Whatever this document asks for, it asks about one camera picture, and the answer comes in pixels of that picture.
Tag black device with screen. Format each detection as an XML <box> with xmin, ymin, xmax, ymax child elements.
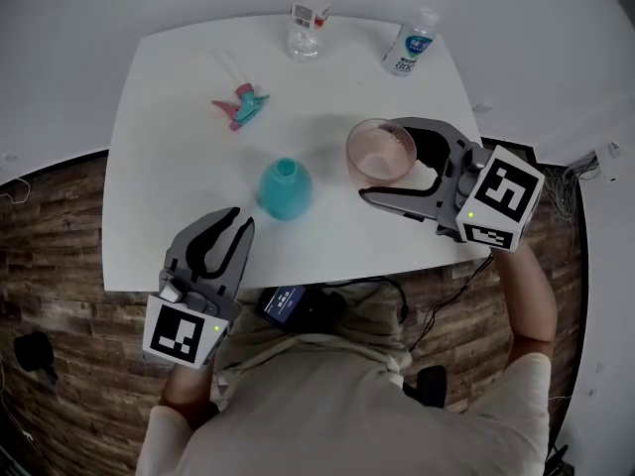
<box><xmin>255</xmin><ymin>285</ymin><xmax>309</xmax><ymax>325</ymax></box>

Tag teal large spray bottle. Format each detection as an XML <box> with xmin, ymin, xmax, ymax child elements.
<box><xmin>257</xmin><ymin>157</ymin><xmax>315</xmax><ymax>222</ymax></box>

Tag small black recorder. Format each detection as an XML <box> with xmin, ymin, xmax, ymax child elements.
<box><xmin>302</xmin><ymin>290</ymin><xmax>348</xmax><ymax>334</ymax></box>

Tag white power box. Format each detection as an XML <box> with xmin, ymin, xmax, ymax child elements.
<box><xmin>594</xmin><ymin>141</ymin><xmax>622</xmax><ymax>182</ymax></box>

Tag white plastic bottle blue label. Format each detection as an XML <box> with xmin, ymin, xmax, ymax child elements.
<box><xmin>381</xmin><ymin>6</ymin><xmax>440</xmax><ymax>78</ymax></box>

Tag person's left forearm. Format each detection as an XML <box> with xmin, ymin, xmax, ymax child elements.
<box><xmin>161</xmin><ymin>362</ymin><xmax>219</xmax><ymax>428</ymax></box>

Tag clear plastic bottle red label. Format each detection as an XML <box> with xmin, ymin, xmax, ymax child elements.
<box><xmin>286</xmin><ymin>0</ymin><xmax>332</xmax><ymax>63</ymax></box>

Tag grey cable bundle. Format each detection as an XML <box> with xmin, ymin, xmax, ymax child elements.
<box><xmin>543</xmin><ymin>154</ymin><xmax>601</xmax><ymax>222</ymax></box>

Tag pink and teal spray nozzle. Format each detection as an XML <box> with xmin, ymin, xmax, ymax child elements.
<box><xmin>211</xmin><ymin>82</ymin><xmax>272</xmax><ymax>132</ymax></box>

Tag person's beige shirt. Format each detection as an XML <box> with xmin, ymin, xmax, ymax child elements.
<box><xmin>133</xmin><ymin>332</ymin><xmax>553</xmax><ymax>476</ymax></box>

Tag black cable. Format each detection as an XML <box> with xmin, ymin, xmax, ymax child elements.
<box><xmin>317</xmin><ymin>253</ymin><xmax>495</xmax><ymax>351</ymax></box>

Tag black cylindrical floor object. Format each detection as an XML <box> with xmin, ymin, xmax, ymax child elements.
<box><xmin>13</xmin><ymin>330</ymin><xmax>60</xmax><ymax>382</ymax></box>

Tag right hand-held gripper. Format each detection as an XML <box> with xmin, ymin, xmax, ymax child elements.
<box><xmin>356</xmin><ymin>115</ymin><xmax>546</xmax><ymax>253</ymax></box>

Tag black floor stand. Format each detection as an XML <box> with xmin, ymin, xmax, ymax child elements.
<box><xmin>545</xmin><ymin>443</ymin><xmax>572</xmax><ymax>476</ymax></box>

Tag pink plastic cup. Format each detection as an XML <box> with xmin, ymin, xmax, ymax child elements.
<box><xmin>345</xmin><ymin>119</ymin><xmax>418</xmax><ymax>188</ymax></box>

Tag thin white floor cable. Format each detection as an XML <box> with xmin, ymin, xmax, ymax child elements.
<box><xmin>0</xmin><ymin>178</ymin><xmax>31</xmax><ymax>202</ymax></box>

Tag person's right forearm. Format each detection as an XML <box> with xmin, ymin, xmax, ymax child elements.
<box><xmin>490</xmin><ymin>243</ymin><xmax>557</xmax><ymax>344</ymax></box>

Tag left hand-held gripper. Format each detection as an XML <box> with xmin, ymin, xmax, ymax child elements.
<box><xmin>142</xmin><ymin>206</ymin><xmax>257</xmax><ymax>370</ymax></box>

